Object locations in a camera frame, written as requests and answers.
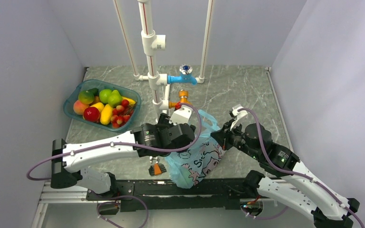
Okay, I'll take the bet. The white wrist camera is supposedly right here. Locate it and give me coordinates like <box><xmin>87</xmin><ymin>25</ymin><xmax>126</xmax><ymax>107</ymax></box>
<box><xmin>169</xmin><ymin>105</ymin><xmax>192</xmax><ymax>125</ymax></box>
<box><xmin>230</xmin><ymin>104</ymin><xmax>248</xmax><ymax>131</ymax></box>

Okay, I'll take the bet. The orange plastic faucet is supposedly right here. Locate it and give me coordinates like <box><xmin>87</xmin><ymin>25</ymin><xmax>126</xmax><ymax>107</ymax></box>
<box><xmin>168</xmin><ymin>90</ymin><xmax>191</xmax><ymax>109</ymax></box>

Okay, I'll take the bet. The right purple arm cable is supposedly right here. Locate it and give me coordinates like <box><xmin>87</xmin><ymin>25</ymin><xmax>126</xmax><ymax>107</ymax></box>
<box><xmin>237</xmin><ymin>108</ymin><xmax>365</xmax><ymax>228</ymax></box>

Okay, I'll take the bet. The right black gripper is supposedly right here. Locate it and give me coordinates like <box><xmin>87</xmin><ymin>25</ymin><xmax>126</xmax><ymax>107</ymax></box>
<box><xmin>210</xmin><ymin>118</ymin><xmax>260</xmax><ymax>160</ymax></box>

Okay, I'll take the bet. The fake green pear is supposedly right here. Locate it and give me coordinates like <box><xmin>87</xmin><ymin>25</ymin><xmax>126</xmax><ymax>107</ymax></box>
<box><xmin>107</xmin><ymin>90</ymin><xmax>123</xmax><ymax>108</ymax></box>

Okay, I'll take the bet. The white pvc pipe stand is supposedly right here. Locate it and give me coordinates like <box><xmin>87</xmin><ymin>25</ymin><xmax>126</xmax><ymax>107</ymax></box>
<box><xmin>112</xmin><ymin>0</ymin><xmax>214</xmax><ymax>120</ymax></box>

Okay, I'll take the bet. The fake strawberries bunch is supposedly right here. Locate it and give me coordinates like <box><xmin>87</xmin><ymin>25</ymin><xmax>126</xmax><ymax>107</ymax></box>
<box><xmin>111</xmin><ymin>100</ymin><xmax>136</xmax><ymax>129</ymax></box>

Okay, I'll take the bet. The silver combination wrench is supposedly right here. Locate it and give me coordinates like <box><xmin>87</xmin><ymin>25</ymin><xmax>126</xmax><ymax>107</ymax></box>
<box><xmin>149</xmin><ymin>156</ymin><xmax>159</xmax><ymax>164</ymax></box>

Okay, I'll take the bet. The blue plastic faucet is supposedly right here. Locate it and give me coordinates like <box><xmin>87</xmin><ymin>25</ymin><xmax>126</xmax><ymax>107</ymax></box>
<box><xmin>167</xmin><ymin>65</ymin><xmax>198</xmax><ymax>85</ymax></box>

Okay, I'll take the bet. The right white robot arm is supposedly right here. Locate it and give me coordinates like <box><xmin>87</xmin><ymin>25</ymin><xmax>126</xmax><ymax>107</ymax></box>
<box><xmin>211</xmin><ymin>121</ymin><xmax>360</xmax><ymax>228</ymax></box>

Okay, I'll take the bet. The fake yellow banana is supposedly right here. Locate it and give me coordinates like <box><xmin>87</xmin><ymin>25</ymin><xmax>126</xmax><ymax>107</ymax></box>
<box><xmin>122</xmin><ymin>96</ymin><xmax>136</xmax><ymax>105</ymax></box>

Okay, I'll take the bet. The fake red apple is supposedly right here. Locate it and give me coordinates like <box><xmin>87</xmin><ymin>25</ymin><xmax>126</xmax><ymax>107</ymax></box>
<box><xmin>83</xmin><ymin>107</ymin><xmax>101</xmax><ymax>123</ymax></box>

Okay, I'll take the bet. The teal plastic fruit basket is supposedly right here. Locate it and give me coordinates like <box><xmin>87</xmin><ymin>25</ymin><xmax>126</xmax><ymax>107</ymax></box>
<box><xmin>63</xmin><ymin>79</ymin><xmax>142</xmax><ymax>133</ymax></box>

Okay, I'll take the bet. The fake green red mango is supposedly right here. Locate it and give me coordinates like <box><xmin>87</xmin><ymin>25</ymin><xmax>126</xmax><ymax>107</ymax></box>
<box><xmin>78</xmin><ymin>90</ymin><xmax>95</xmax><ymax>105</ymax></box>

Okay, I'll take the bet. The light blue plastic bag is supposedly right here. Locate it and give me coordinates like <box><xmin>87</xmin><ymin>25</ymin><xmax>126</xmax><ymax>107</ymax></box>
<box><xmin>165</xmin><ymin>110</ymin><xmax>225</xmax><ymax>189</ymax></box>

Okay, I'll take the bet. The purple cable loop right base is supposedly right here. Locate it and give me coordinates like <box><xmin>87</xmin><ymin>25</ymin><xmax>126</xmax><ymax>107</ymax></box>
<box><xmin>240</xmin><ymin>202</ymin><xmax>288</xmax><ymax>220</ymax></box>

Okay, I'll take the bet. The black orange small brush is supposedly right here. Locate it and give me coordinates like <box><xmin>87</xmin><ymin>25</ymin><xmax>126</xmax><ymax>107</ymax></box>
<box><xmin>148</xmin><ymin>163</ymin><xmax>167</xmax><ymax>176</ymax></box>

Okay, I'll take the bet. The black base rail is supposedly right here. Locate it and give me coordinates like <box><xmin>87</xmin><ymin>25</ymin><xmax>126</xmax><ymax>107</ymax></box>
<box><xmin>86</xmin><ymin>178</ymin><xmax>258</xmax><ymax>210</ymax></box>

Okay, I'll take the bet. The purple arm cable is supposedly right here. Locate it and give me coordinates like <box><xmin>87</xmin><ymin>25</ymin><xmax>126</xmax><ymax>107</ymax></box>
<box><xmin>237</xmin><ymin>108</ymin><xmax>365</xmax><ymax>228</ymax></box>
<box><xmin>26</xmin><ymin>103</ymin><xmax>202</xmax><ymax>181</ymax></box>

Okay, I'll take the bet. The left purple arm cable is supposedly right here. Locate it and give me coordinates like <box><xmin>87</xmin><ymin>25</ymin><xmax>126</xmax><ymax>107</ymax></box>
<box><xmin>26</xmin><ymin>103</ymin><xmax>202</xmax><ymax>181</ymax></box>

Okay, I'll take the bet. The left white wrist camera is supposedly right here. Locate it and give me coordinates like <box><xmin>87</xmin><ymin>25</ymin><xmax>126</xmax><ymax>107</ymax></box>
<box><xmin>169</xmin><ymin>105</ymin><xmax>192</xmax><ymax>125</ymax></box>

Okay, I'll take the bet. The fake yellow mango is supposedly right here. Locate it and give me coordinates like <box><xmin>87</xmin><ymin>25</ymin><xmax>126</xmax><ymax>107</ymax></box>
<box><xmin>100</xmin><ymin>104</ymin><xmax>113</xmax><ymax>125</ymax></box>

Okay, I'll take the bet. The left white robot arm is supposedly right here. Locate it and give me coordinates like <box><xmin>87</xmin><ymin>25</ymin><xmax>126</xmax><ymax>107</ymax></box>
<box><xmin>50</xmin><ymin>114</ymin><xmax>196</xmax><ymax>200</ymax></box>

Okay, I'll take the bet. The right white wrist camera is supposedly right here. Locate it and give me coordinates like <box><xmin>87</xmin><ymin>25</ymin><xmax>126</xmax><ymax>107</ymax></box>
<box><xmin>230</xmin><ymin>104</ymin><xmax>248</xmax><ymax>131</ymax></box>

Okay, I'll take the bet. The fake green lime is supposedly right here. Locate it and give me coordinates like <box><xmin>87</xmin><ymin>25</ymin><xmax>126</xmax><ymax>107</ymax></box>
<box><xmin>99</xmin><ymin>89</ymin><xmax>112</xmax><ymax>104</ymax></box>

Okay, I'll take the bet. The fake peach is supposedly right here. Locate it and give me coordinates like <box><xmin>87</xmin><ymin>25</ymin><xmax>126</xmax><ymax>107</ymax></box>
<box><xmin>73</xmin><ymin>100</ymin><xmax>89</xmax><ymax>115</ymax></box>

